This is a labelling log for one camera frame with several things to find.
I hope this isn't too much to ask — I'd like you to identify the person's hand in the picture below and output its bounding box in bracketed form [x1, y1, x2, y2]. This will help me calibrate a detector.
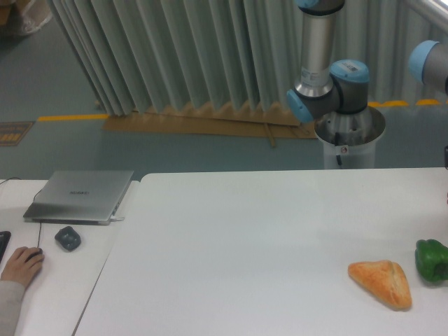
[1, 246, 43, 289]

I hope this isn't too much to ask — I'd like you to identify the black computer mouse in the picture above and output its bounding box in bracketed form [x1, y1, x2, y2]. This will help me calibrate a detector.
[23, 247, 44, 272]

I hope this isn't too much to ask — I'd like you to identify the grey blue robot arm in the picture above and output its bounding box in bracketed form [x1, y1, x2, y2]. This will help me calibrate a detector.
[286, 1, 447, 123]

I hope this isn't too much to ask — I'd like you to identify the grey sleeved forearm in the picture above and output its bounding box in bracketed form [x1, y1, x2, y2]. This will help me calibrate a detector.
[1, 280, 25, 336]

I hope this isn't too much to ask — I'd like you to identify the black keyboard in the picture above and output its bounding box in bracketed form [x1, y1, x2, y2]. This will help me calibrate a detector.
[0, 231, 11, 262]

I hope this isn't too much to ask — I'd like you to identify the dark grey round controller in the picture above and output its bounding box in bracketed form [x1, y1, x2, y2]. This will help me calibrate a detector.
[55, 226, 81, 252]

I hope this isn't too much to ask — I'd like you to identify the silver closed laptop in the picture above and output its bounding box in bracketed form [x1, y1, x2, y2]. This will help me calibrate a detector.
[23, 170, 134, 225]

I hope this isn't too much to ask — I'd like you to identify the pale green curtain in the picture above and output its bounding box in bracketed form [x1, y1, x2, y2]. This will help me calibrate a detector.
[48, 1, 430, 116]

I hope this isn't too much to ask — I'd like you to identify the clear plastic bag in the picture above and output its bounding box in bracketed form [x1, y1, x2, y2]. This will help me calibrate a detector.
[16, 0, 53, 36]

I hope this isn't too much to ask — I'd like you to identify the brown cardboard sheet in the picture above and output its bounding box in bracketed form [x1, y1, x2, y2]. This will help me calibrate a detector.
[103, 101, 316, 141]

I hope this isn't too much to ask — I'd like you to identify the triangular bread roll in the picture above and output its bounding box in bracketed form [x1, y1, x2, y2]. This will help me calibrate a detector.
[347, 260, 412, 310]

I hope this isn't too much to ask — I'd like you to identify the green bell pepper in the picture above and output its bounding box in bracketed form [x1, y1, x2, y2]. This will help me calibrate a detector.
[414, 239, 447, 283]

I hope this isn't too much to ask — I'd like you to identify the black pedestal cable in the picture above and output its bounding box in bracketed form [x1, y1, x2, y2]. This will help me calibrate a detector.
[334, 131, 343, 170]

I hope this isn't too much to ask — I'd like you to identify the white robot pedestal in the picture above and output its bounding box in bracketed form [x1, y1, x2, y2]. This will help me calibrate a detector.
[314, 106, 386, 169]

